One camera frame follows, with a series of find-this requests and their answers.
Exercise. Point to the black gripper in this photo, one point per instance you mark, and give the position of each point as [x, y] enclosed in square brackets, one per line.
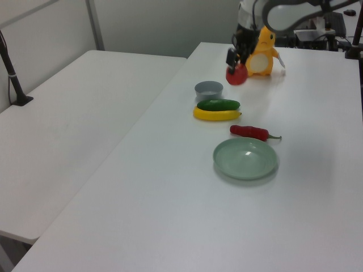
[246, 38]

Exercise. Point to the red apple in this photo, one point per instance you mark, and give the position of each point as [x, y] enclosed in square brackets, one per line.
[237, 76]

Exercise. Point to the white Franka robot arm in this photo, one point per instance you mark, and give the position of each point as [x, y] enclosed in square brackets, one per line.
[283, 14]

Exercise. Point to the yellow plush toy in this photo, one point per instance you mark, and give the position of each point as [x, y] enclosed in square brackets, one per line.
[259, 62]

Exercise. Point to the grey round bowl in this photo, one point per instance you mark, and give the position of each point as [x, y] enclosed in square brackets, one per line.
[208, 89]

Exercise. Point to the paper tag of plush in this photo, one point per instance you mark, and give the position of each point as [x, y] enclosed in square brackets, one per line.
[280, 62]

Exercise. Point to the green cucumber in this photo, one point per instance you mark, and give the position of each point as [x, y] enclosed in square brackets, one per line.
[218, 105]

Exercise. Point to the yellow banana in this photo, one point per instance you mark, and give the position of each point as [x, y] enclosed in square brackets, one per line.
[215, 115]

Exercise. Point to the red chili pepper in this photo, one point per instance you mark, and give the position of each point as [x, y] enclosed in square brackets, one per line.
[249, 131]

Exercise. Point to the grey electronics box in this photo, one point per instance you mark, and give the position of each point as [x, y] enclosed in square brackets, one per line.
[309, 35]

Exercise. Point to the pale green plate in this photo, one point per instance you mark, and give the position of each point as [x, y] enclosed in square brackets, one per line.
[245, 160]

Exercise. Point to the black computer mouse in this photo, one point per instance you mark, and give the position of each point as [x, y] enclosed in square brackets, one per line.
[349, 12]

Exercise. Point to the black camera stand pole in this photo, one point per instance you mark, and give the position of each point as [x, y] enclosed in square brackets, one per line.
[356, 39]
[12, 76]

